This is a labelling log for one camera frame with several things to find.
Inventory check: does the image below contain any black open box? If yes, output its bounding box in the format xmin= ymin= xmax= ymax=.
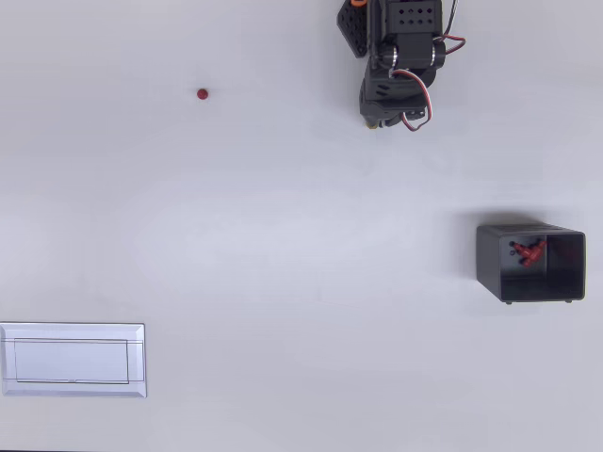
xmin=475 ymin=223 xmax=588 ymax=305

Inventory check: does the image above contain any black clamp with orange knob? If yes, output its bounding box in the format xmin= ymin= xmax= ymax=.
xmin=335 ymin=0 xmax=369 ymax=59

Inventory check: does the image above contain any red white black servo cable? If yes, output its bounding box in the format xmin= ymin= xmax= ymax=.
xmin=442 ymin=0 xmax=461 ymax=39
xmin=433 ymin=34 xmax=467 ymax=57
xmin=389 ymin=69 xmax=434 ymax=133

